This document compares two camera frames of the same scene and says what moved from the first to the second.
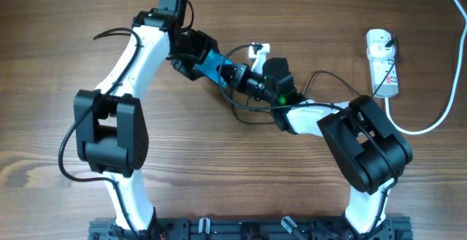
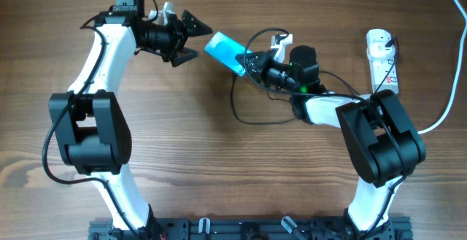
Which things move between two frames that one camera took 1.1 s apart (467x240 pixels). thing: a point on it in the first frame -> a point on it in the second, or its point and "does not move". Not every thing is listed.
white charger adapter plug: x=378 y=49 does not move
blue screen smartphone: x=209 y=66 -> x=223 y=49
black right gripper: x=243 y=71 -> x=263 y=59
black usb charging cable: x=347 y=84 -> x=314 y=93
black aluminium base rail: x=250 y=228 does not move
